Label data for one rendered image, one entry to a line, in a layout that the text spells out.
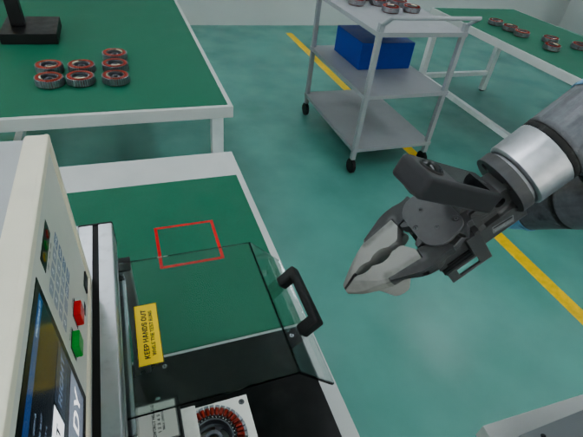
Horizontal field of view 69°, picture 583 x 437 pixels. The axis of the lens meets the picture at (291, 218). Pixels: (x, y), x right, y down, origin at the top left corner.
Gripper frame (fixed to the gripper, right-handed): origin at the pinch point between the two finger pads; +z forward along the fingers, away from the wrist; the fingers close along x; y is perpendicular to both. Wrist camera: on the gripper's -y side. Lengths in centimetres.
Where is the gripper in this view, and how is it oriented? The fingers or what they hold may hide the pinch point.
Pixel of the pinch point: (351, 280)
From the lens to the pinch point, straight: 48.5
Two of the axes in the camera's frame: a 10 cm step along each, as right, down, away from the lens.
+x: -3.3, -6.2, 7.1
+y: 5.4, 4.9, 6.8
